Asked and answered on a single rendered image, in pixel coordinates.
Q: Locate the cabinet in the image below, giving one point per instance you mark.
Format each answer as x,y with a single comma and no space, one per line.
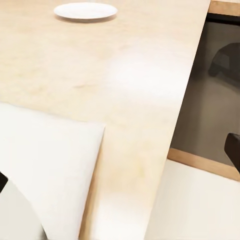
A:
210,108

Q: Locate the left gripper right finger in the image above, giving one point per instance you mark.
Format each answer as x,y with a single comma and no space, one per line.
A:
232,149

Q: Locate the saucer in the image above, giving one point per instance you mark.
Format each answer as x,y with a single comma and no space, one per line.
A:
85,11

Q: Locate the paper coffee filter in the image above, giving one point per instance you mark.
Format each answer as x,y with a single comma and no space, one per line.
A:
49,161

